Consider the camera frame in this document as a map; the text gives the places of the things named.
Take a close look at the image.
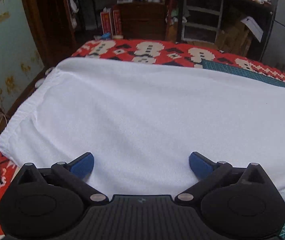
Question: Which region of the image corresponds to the white cloth garment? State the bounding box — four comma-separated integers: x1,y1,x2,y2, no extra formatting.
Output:
0,57,285,200

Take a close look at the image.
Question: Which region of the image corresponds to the red patterned knit blanket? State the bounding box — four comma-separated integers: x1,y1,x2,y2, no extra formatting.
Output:
0,40,285,239

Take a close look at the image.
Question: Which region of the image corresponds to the green cutting mat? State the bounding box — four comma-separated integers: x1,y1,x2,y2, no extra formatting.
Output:
201,60,285,239

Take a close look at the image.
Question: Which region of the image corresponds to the cardboard box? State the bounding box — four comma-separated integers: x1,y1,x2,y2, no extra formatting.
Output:
215,16,264,57

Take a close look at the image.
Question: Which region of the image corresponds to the red tall box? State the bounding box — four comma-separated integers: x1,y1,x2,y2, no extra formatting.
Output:
100,7,124,39

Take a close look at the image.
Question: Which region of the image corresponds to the white drawer shelf unit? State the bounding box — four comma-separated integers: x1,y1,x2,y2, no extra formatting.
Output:
181,0,224,44

